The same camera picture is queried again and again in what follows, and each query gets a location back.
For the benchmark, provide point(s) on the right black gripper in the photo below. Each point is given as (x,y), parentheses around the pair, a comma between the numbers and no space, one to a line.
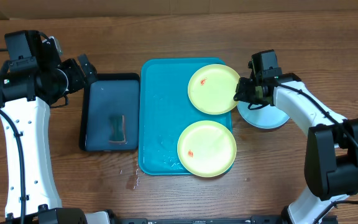
(245,91)

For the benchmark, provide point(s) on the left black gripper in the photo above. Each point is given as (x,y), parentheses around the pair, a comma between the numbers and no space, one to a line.
(72,66)

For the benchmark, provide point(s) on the light blue plate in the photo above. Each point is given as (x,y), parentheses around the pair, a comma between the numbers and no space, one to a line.
(263,117)

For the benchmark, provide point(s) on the yellow-green plate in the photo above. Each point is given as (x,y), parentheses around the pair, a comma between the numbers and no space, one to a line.
(206,148)
(211,89)

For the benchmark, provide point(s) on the green brown sponge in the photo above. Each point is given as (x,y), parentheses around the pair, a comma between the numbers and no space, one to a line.
(118,133)

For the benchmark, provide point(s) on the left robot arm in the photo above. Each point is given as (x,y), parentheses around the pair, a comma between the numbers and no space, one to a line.
(32,195)

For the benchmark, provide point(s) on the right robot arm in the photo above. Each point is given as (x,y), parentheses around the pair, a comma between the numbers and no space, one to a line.
(331,161)

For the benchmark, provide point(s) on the black water tray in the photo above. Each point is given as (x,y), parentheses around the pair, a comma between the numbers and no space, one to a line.
(111,94)

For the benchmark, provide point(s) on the teal plastic tray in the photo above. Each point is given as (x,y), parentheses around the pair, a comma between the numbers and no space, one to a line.
(166,110)

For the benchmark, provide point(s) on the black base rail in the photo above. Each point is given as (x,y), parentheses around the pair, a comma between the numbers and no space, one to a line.
(197,221)

